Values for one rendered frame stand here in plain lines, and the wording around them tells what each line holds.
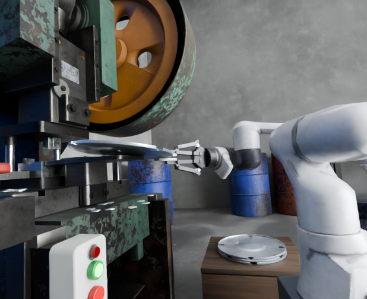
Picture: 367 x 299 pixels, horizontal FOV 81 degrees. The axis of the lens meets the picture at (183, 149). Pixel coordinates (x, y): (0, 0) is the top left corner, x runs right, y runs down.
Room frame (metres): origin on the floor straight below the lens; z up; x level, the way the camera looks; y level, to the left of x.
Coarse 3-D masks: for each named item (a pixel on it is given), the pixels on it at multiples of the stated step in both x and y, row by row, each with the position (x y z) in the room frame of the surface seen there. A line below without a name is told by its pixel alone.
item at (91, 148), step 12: (72, 144) 0.52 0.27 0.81; (84, 144) 0.51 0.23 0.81; (96, 144) 0.50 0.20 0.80; (108, 144) 0.49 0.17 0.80; (120, 144) 0.49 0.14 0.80; (132, 144) 0.49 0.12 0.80; (144, 144) 0.51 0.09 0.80; (144, 156) 0.68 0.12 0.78; (156, 156) 0.66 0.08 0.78; (168, 156) 0.65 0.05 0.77
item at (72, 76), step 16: (64, 48) 0.65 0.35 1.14; (64, 64) 0.65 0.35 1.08; (80, 64) 0.71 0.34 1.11; (64, 80) 0.65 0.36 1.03; (80, 80) 0.71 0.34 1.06; (32, 96) 0.62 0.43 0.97; (48, 96) 0.60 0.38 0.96; (64, 96) 0.62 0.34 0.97; (80, 96) 0.71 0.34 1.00; (32, 112) 0.62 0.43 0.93; (48, 112) 0.60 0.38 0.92; (64, 112) 0.62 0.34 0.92; (80, 112) 0.67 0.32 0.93; (80, 128) 0.71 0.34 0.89
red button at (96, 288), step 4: (92, 288) 0.36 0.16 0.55; (96, 288) 0.36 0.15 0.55; (100, 288) 0.37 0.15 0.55; (92, 292) 0.36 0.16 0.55; (96, 292) 0.36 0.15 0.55; (100, 292) 0.37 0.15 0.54; (104, 292) 0.37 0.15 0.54; (88, 296) 0.35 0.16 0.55; (92, 296) 0.35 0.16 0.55; (96, 296) 0.36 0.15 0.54; (100, 296) 0.37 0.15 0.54
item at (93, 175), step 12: (108, 156) 0.55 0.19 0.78; (120, 156) 0.55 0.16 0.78; (132, 156) 0.60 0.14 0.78; (72, 168) 0.61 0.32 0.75; (84, 168) 0.60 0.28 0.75; (96, 168) 0.64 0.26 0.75; (72, 180) 0.61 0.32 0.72; (84, 180) 0.60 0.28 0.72; (96, 180) 0.63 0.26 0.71; (84, 192) 0.60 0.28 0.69; (96, 192) 0.63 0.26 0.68; (108, 192) 0.67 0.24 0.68; (84, 204) 0.60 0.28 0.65
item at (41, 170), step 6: (36, 162) 0.61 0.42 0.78; (42, 162) 0.61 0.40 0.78; (18, 168) 0.63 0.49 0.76; (24, 168) 0.63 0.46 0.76; (30, 168) 0.62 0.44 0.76; (36, 168) 0.61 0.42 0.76; (42, 168) 0.61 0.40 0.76; (48, 168) 0.63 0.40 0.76; (54, 168) 0.65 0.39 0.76; (60, 168) 0.67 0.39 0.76; (30, 174) 0.62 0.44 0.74; (36, 174) 0.61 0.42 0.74; (42, 174) 0.61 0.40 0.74; (48, 174) 0.63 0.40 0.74; (54, 174) 0.65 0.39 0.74; (60, 174) 0.67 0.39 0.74
